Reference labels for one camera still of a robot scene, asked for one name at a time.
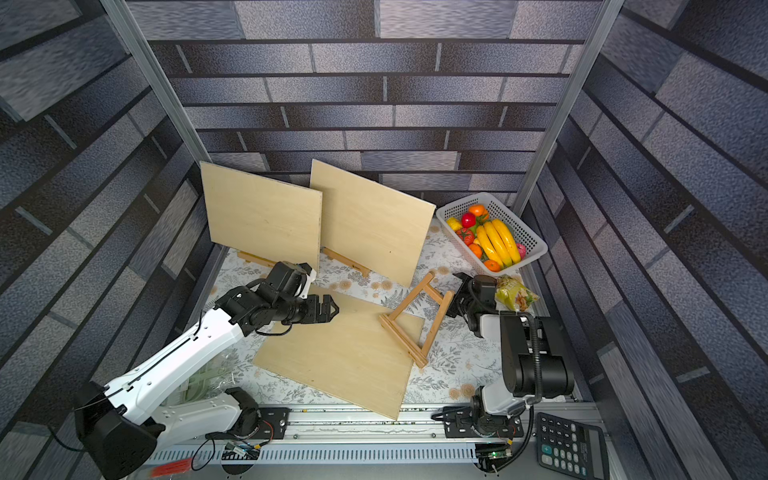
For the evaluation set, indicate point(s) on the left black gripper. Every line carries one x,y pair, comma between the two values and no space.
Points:
315,315

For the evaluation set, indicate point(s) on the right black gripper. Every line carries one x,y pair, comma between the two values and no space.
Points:
466,301

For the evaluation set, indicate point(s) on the plywood board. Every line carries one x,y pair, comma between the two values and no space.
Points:
373,225
264,217
352,358

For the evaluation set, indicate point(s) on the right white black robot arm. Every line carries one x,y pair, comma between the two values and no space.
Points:
532,356

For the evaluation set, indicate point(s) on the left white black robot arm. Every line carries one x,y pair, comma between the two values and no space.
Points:
122,423

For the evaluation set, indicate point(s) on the orange fruit bottom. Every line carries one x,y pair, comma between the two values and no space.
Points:
492,265

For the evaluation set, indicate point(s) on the orange fruit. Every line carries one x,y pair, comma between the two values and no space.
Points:
492,265
479,211

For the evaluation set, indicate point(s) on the green snack bag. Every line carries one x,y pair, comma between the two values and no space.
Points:
514,295

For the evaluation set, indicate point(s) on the floral table mat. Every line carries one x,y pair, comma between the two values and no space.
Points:
459,362

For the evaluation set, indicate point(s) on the yellow banana bunch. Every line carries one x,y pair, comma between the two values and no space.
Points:
498,244

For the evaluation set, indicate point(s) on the yellow lemon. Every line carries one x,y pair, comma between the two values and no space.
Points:
454,224

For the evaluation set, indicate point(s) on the red apple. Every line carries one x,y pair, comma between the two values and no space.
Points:
468,220

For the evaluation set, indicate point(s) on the white plastic basket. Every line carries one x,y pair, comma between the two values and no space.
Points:
521,233

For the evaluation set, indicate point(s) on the orange fruit top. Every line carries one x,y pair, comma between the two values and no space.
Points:
479,211

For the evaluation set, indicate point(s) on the green items plastic bag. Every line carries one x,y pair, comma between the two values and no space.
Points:
214,378

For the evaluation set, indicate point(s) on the black calculator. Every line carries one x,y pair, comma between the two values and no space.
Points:
572,448

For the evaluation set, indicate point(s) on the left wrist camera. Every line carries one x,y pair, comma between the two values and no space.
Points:
307,275

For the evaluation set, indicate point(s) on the aluminium rail base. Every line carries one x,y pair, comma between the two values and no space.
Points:
337,435

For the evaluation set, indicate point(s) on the red tool handle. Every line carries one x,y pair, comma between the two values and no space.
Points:
174,468

